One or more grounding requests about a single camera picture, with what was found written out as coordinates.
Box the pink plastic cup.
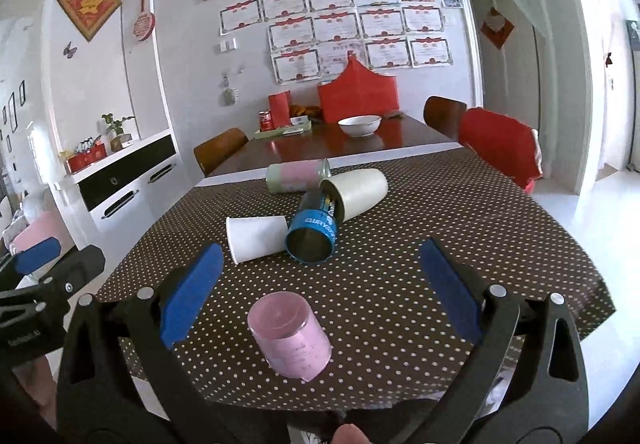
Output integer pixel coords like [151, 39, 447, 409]
[247, 291, 332, 382]

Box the white ceramic bowl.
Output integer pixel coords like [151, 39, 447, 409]
[337, 115, 382, 138]

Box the brown wooden chair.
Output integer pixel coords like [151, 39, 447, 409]
[193, 127, 248, 176]
[423, 96, 468, 141]

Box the brown wooden chair left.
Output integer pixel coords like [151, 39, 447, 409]
[193, 127, 248, 176]

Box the red soda can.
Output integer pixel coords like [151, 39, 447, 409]
[259, 110, 274, 132]

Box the operator fingertip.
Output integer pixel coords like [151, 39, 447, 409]
[331, 424, 371, 444]

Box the green pink cup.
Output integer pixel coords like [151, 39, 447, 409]
[265, 159, 331, 193]

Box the red box on sideboard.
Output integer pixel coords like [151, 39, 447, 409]
[66, 143, 107, 174]

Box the green tray with items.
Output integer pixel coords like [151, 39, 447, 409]
[254, 120, 312, 139]

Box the red diamond door decoration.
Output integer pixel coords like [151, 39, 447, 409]
[480, 7, 514, 49]

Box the red gold diamond wall hanging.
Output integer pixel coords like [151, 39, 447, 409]
[56, 0, 122, 42]

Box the white black sideboard cabinet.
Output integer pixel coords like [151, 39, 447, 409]
[52, 129, 189, 261]

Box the red gift bag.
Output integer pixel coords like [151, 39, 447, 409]
[268, 90, 291, 129]

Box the cream paper cup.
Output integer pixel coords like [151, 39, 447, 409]
[320, 169, 388, 224]

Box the red round wall ornament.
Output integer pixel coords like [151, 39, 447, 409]
[132, 0, 155, 42]

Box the red covered chair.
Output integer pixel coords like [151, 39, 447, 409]
[458, 108, 542, 195]

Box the brown polka dot tablecloth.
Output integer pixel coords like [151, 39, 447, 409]
[95, 145, 618, 413]

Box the potted green plant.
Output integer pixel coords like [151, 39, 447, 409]
[102, 113, 134, 152]

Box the white paper cup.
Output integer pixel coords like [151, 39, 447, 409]
[226, 215, 288, 265]

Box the brown wooden chair right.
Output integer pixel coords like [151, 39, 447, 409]
[423, 96, 468, 141]

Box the blue black cup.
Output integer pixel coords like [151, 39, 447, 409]
[285, 189, 338, 264]

